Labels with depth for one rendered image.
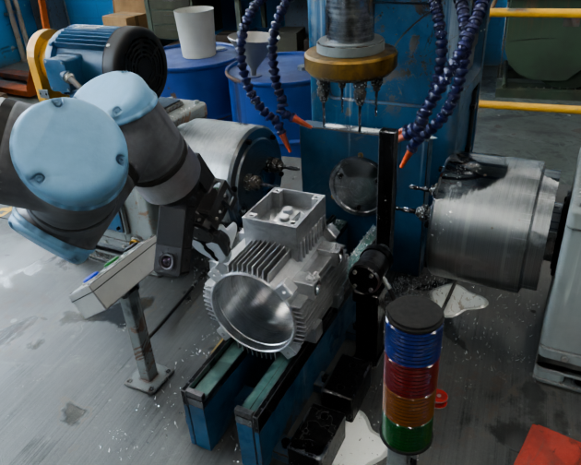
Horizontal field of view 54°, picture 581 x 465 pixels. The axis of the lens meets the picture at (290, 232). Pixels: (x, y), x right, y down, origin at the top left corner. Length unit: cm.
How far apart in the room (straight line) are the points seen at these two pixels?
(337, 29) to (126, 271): 57
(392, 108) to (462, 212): 41
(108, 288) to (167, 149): 35
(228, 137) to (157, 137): 58
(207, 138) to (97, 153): 78
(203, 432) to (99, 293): 28
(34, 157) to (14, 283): 111
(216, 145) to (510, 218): 61
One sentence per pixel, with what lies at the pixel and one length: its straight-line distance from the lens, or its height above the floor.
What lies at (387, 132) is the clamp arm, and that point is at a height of 125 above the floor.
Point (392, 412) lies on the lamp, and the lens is 68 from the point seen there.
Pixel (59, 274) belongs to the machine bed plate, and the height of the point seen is 80.
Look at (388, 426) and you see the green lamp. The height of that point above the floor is 106.
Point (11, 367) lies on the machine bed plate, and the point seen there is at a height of 80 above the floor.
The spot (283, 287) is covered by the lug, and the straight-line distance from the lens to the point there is 86.
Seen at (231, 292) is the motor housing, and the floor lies 100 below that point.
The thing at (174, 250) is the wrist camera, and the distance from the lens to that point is 79.
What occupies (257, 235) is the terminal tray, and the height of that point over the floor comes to 111.
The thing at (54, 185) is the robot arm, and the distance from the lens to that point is 48.
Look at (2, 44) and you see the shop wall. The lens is 798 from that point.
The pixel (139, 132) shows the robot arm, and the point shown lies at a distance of 66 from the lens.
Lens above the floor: 160
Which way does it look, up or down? 31 degrees down
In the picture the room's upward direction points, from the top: 4 degrees counter-clockwise
